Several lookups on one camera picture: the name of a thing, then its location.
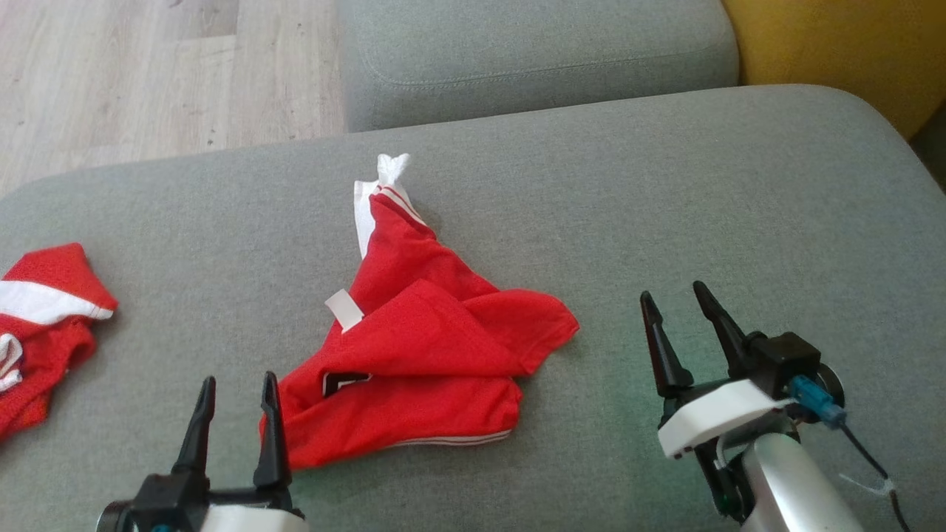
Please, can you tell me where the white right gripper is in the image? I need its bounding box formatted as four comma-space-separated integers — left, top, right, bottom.
640, 281, 797, 523

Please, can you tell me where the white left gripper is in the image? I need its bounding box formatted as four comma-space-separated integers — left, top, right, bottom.
171, 371, 310, 532

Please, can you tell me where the red white jersey shirt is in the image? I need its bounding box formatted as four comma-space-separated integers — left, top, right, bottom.
259, 153, 581, 472

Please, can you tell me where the red shorts white stripe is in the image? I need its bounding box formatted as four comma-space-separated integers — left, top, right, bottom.
0, 242, 119, 444

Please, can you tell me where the large grey sofa seat cushion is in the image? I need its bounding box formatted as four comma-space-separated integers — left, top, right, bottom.
0, 83, 946, 532

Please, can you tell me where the white zip tie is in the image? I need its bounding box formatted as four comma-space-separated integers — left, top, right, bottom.
839, 473, 897, 498

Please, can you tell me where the small grey sofa cushion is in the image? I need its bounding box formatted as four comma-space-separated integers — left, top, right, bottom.
336, 0, 741, 134

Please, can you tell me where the yellow cushion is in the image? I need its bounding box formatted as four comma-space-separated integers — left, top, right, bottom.
721, 0, 946, 143

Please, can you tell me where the blue right cable connector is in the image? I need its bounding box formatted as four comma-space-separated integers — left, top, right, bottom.
788, 375, 848, 430

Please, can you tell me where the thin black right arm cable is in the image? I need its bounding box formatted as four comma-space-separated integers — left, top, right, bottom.
839, 421, 911, 532

